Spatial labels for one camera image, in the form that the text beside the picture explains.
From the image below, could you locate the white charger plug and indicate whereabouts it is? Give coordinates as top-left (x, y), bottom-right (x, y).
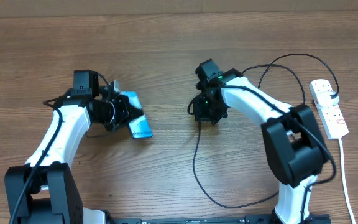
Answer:
top-left (314, 90), bottom-right (339, 109)

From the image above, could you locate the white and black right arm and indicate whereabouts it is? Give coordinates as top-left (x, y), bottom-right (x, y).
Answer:
top-left (188, 59), bottom-right (336, 223)

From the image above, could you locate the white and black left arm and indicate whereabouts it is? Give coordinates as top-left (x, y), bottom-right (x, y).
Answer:
top-left (4, 70), bottom-right (152, 223)

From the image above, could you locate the white power strip cord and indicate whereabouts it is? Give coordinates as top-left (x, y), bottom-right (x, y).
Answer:
top-left (337, 138), bottom-right (357, 224)

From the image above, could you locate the black USB charging cable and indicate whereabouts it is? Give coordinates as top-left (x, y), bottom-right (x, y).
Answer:
top-left (192, 53), bottom-right (340, 210)

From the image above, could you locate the white power strip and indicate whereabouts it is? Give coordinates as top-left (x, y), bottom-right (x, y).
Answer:
top-left (309, 79), bottom-right (349, 139)

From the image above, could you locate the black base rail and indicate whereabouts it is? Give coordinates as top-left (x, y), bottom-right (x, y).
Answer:
top-left (104, 213), bottom-right (332, 224)

